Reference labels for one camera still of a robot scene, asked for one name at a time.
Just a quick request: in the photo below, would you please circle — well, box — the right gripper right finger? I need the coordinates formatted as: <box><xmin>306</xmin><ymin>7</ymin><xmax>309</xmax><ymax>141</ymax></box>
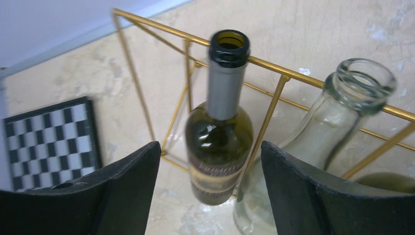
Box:
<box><xmin>260</xmin><ymin>141</ymin><xmax>415</xmax><ymax>235</ymax></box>

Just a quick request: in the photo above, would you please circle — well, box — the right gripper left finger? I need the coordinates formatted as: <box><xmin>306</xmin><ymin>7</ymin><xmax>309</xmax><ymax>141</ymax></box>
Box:
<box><xmin>0</xmin><ymin>141</ymin><xmax>161</xmax><ymax>235</ymax></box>

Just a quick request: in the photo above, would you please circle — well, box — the green bottle silver neck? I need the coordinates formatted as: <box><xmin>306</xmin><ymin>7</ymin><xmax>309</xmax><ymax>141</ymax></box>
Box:
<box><xmin>184</xmin><ymin>29</ymin><xmax>254</xmax><ymax>206</ymax></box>

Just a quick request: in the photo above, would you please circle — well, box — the clear glass bottle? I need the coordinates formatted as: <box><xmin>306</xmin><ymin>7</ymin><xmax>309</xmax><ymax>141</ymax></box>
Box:
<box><xmin>233</xmin><ymin>58</ymin><xmax>397</xmax><ymax>235</ymax></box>

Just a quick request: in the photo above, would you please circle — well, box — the black white chessboard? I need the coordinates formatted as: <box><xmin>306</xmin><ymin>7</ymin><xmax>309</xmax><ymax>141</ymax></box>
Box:
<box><xmin>2</xmin><ymin>96</ymin><xmax>103</xmax><ymax>192</ymax></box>

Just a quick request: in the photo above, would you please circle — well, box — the gold wire wine rack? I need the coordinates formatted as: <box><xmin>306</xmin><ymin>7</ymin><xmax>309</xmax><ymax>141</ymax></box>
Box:
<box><xmin>112</xmin><ymin>8</ymin><xmax>415</xmax><ymax>179</ymax></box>

